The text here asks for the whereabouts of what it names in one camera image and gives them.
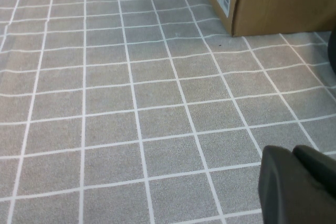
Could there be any black knit sneaker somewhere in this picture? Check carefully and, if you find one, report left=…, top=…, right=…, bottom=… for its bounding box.
left=327, top=31, right=336, bottom=75

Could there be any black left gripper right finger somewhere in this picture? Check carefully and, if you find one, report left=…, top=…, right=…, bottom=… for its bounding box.
left=292, top=144, right=336, bottom=197

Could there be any brown cardboard shoe box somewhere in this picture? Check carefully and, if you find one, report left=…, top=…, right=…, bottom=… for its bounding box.
left=196, top=0, right=336, bottom=37

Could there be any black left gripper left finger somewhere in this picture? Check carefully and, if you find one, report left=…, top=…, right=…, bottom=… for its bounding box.
left=258, top=145, right=336, bottom=224

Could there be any grey white checked tablecloth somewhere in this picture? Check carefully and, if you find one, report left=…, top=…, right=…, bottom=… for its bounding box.
left=0, top=0, right=336, bottom=224

